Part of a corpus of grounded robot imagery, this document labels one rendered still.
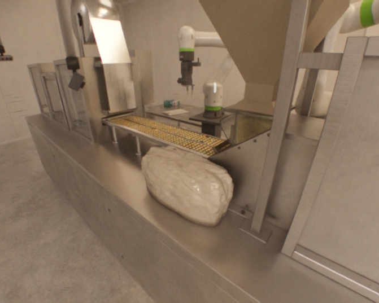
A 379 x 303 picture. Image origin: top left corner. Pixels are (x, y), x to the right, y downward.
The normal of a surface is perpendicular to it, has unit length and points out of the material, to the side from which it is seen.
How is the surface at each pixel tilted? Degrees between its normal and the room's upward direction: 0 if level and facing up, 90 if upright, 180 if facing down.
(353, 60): 90
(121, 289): 0
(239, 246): 0
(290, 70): 90
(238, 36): 114
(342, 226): 90
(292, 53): 90
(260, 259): 0
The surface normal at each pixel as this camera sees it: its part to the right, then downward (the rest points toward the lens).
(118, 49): 0.72, -0.03
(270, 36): -0.59, 0.66
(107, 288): 0.00, -0.90
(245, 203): -0.65, 0.33
